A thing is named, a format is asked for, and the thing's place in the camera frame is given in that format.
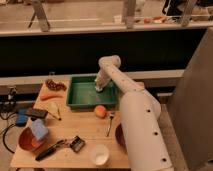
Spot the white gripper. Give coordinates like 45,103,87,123
95,70,110,89

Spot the green plastic tray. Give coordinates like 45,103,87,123
66,76,118,110

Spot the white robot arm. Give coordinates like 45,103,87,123
95,55,174,171

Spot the orange fruit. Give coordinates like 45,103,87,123
94,105,107,119

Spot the metal fork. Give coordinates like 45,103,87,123
106,112,115,137

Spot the purple bowl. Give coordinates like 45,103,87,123
115,125,126,148

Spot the orange carrot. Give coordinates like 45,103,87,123
40,93,63,101

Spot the small black box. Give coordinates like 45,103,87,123
70,136,85,153

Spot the white cup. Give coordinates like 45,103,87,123
90,144,110,166

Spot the black rectangular device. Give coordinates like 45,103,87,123
25,108,48,119

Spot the blue sponge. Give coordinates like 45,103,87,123
30,119,49,141

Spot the brown bowl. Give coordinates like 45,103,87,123
18,127,45,152

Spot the black handled knife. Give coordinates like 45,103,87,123
35,140,65,161

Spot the black cable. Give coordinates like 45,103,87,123
1,123,18,154

